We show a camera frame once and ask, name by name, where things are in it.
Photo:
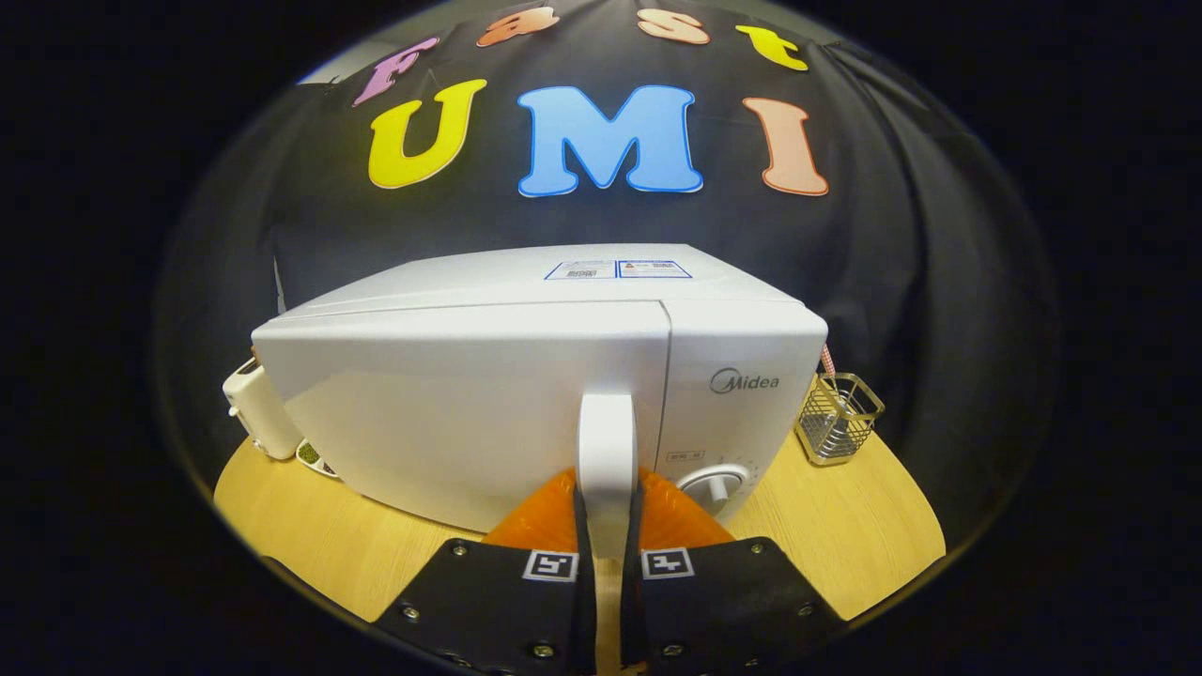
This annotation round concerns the cream toaster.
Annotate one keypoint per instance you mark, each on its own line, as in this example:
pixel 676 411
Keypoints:
pixel 263 413

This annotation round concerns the white divided bean dish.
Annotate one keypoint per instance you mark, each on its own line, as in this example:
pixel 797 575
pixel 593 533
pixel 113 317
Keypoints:
pixel 315 458

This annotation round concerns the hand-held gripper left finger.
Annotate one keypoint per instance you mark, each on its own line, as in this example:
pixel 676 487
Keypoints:
pixel 584 610

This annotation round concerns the white microwave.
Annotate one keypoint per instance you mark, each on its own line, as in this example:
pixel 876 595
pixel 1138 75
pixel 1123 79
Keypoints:
pixel 470 404

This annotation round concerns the striped straw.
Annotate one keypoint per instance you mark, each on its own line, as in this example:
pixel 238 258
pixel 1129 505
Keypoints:
pixel 827 361

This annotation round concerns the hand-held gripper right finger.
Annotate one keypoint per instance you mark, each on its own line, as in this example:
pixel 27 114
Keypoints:
pixel 631 610

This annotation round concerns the black backdrop cloth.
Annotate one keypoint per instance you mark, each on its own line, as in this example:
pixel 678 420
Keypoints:
pixel 892 235

